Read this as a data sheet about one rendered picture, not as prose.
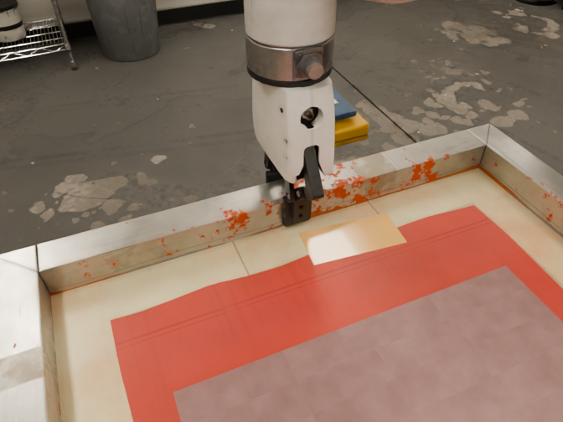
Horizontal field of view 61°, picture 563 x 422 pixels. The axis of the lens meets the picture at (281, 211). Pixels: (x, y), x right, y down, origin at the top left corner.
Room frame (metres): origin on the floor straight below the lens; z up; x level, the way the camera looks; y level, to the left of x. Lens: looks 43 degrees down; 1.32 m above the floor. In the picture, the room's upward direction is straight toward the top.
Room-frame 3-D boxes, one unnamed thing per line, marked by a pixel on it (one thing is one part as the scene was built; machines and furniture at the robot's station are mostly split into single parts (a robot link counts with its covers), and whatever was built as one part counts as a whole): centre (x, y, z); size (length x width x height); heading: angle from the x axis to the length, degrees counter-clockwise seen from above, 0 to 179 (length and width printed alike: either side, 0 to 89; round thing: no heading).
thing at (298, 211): (0.36, -0.02, 0.99); 0.03 x 0.03 x 0.07; 23
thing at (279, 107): (0.40, -0.01, 1.09); 0.10 x 0.07 x 0.11; 23
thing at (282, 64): (0.39, -0.01, 1.15); 0.09 x 0.07 x 0.03; 23
